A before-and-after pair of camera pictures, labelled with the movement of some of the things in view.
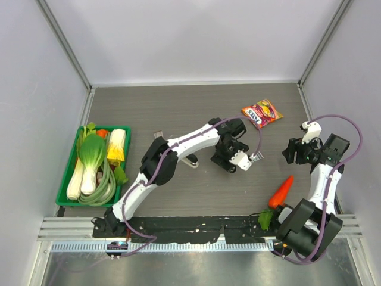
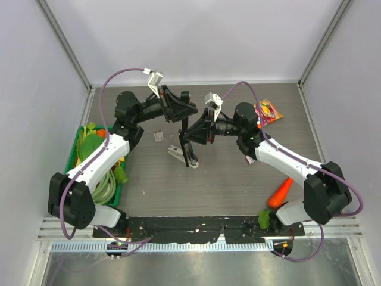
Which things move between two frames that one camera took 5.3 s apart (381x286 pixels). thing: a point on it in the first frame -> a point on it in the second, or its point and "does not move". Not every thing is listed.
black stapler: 232,169 -> 188,154
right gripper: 295,145 -> 200,132
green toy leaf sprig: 120,176 does not move
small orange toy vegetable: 102,133 does not move
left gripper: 218,158 -> 174,109
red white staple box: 157,134 does not move
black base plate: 186,229 does not move
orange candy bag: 262,114 does not move
